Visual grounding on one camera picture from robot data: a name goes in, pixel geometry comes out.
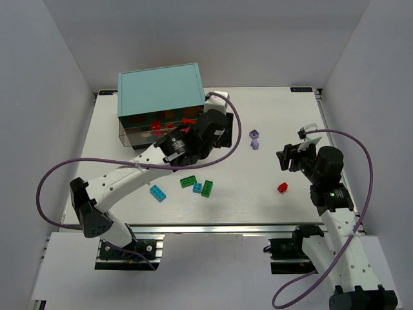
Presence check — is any small red lego brick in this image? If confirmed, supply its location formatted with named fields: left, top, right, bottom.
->
left=277, top=182, right=288, bottom=193

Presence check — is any red long lego brick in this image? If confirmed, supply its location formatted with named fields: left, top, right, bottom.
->
left=182, top=118, right=196, bottom=124

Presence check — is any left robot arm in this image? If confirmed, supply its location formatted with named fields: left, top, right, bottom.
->
left=70, top=109, right=232, bottom=248

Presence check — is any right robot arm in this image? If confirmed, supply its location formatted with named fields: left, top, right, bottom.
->
left=277, top=143, right=398, bottom=309

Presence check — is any purple lego brick lower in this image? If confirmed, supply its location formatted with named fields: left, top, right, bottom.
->
left=250, top=139, right=259, bottom=150

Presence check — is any purple lego brick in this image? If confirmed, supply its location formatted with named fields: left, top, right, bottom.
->
left=250, top=139, right=259, bottom=150
left=248, top=129, right=259, bottom=139

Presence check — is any purple lego brick upper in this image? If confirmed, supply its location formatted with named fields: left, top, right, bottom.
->
left=248, top=129, right=259, bottom=139

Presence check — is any green long lego brick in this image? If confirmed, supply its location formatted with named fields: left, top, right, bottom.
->
left=179, top=176, right=197, bottom=188

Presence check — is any small cyan lego brick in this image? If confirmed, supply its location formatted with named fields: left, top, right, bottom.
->
left=192, top=183, right=203, bottom=194

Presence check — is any teal drawer cabinet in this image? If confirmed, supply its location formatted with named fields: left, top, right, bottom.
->
left=117, top=62, right=211, bottom=150

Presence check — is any long cyan lego brick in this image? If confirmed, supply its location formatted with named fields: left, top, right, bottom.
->
left=150, top=185, right=166, bottom=202

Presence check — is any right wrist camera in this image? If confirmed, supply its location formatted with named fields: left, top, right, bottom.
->
left=297, top=123, right=322, bottom=152

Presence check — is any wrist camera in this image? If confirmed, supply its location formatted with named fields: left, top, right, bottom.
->
left=203, top=94, right=228, bottom=114
left=297, top=123, right=322, bottom=152

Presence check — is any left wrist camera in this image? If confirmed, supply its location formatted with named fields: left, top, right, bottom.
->
left=203, top=94, right=228, bottom=114

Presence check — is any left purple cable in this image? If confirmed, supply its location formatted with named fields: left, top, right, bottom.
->
left=35, top=92, right=242, bottom=271

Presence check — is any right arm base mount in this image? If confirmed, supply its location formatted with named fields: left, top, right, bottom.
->
left=263, top=225, right=325, bottom=274

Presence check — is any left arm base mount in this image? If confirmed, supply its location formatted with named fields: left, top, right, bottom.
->
left=94, top=234, right=165, bottom=271

